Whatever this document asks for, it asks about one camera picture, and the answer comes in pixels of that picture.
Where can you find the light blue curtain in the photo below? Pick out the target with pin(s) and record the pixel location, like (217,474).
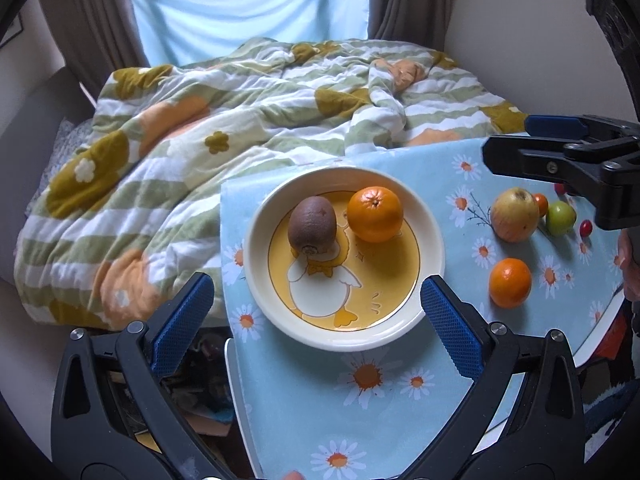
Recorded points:
(240,5)

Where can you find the green striped flower blanket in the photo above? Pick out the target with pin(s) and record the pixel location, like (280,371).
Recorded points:
(200,140)

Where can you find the large orange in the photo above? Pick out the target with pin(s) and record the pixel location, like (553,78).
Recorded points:
(375,215)

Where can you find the person's right hand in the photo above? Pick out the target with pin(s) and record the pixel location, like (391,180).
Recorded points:
(630,267)

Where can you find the brown kiwi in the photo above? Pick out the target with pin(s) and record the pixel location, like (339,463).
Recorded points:
(312,225)

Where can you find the blue orange printed mat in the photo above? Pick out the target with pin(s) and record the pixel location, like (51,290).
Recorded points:
(612,395)

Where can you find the yellow red apple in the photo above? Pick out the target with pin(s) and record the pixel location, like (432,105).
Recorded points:
(515,215)

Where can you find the blue daisy print tablecloth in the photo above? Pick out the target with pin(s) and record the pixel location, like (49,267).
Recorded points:
(310,400)

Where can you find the cream bowl with duck print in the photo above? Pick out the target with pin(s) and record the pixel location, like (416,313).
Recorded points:
(345,310)

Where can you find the black device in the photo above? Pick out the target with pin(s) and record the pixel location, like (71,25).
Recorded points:
(617,25)

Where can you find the brown curtain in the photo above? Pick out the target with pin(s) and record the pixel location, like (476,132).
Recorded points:
(410,0)
(90,25)

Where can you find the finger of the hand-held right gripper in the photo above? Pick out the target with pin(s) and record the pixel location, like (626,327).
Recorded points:
(550,124)
(530,160)

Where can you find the small green fruit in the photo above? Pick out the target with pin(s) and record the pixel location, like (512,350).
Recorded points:
(560,218)

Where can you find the grey patterned bed sheet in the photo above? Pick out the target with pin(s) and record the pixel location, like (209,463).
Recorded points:
(62,150)

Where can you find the medium orange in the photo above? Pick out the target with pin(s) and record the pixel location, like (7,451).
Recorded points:
(510,282)

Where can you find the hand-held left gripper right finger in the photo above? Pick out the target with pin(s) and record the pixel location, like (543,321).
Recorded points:
(447,320)

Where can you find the small tangerine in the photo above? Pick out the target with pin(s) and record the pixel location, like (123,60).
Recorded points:
(542,204)

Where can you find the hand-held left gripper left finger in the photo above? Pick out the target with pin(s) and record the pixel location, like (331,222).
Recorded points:
(182,320)

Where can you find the framed wall picture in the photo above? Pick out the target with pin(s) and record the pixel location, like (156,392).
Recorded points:
(11,32)

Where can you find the red cherry tomato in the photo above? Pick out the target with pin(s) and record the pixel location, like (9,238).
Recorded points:
(560,190)
(585,228)

